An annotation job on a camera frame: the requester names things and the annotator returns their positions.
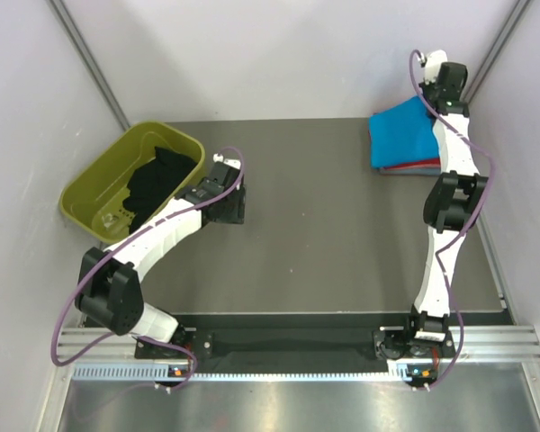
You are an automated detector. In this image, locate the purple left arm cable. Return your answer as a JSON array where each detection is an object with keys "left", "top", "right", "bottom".
[{"left": 49, "top": 146, "right": 247, "bottom": 392}]

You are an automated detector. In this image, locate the corner aluminium post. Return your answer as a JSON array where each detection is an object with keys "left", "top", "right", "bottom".
[
  {"left": 463, "top": 0, "right": 534, "bottom": 119},
  {"left": 46, "top": 0, "right": 131, "bottom": 131}
]

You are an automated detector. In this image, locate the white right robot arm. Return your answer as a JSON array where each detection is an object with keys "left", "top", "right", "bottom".
[{"left": 369, "top": 49, "right": 492, "bottom": 361}]

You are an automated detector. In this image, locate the white slotted cable duct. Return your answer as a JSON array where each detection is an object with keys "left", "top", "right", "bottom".
[{"left": 71, "top": 362, "right": 437, "bottom": 383}]

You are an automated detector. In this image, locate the black t shirt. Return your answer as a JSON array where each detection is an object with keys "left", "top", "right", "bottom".
[{"left": 122, "top": 147, "right": 196, "bottom": 234}]

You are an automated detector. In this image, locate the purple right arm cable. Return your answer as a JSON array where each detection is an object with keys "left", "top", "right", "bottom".
[{"left": 408, "top": 48, "right": 499, "bottom": 392}]

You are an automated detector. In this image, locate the red folded t shirt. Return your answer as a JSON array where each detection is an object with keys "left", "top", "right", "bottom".
[{"left": 380, "top": 157, "right": 441, "bottom": 170}]

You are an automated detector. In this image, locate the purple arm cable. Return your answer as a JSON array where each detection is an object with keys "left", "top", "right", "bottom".
[
  {"left": 49, "top": 146, "right": 247, "bottom": 392},
  {"left": 408, "top": 48, "right": 499, "bottom": 392}
]

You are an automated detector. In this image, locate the right corner aluminium post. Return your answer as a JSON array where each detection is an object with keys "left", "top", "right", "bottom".
[{"left": 463, "top": 0, "right": 534, "bottom": 119}]

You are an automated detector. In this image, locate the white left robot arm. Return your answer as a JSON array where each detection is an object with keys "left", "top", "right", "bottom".
[{"left": 74, "top": 153, "right": 247, "bottom": 357}]

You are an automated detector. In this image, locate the blue t shirt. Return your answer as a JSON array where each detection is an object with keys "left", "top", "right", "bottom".
[{"left": 368, "top": 96, "right": 440, "bottom": 171}]

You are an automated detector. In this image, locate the left corner aluminium post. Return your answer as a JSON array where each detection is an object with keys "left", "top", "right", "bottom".
[{"left": 46, "top": 0, "right": 131, "bottom": 131}]

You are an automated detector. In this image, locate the olive green plastic bin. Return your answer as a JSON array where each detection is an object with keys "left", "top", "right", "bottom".
[{"left": 58, "top": 121, "right": 206, "bottom": 244}]

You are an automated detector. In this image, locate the aluminium frame rail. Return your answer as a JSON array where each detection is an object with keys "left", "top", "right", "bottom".
[{"left": 39, "top": 326, "right": 540, "bottom": 431}]

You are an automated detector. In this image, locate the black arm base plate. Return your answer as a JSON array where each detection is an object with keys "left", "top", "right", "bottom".
[{"left": 134, "top": 326, "right": 455, "bottom": 361}]

